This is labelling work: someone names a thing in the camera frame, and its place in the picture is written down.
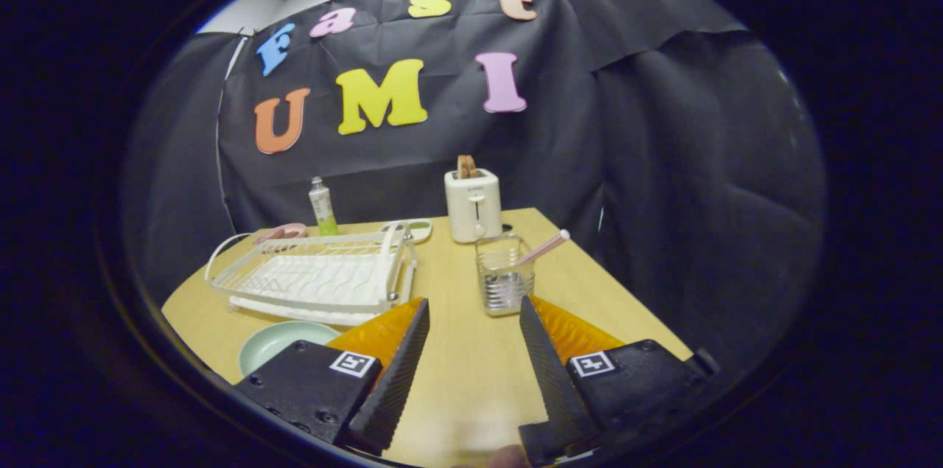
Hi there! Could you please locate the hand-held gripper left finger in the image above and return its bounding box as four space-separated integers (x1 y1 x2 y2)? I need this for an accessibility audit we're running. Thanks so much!
234 297 431 456

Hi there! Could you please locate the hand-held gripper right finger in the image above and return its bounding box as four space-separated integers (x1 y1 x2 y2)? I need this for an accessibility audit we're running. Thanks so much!
518 295 721 467

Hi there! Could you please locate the clear wire basket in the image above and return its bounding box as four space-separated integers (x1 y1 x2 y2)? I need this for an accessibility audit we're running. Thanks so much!
475 232 536 318

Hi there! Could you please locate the light green plate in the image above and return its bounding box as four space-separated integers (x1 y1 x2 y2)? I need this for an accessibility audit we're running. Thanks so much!
237 321 342 378

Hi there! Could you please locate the white wire dish rack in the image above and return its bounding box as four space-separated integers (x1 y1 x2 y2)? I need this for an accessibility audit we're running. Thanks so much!
205 221 418 327

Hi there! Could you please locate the pink handled spoon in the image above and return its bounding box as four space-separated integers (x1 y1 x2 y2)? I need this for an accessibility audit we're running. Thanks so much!
516 229 571 267

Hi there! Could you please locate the white divided dish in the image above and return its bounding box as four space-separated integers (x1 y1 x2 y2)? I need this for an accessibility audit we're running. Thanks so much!
379 218 433 245

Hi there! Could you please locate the pink plate with food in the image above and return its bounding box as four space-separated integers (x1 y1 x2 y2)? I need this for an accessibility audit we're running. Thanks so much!
254 223 308 245

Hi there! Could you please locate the white toaster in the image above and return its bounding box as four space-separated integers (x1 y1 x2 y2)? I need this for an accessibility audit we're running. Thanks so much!
444 168 504 244

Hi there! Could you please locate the green drink bottle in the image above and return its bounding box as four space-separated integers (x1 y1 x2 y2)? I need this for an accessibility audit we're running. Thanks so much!
308 176 340 237

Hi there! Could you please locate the black backdrop cloth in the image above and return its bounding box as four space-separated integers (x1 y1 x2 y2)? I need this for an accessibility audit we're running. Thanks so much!
122 0 826 380

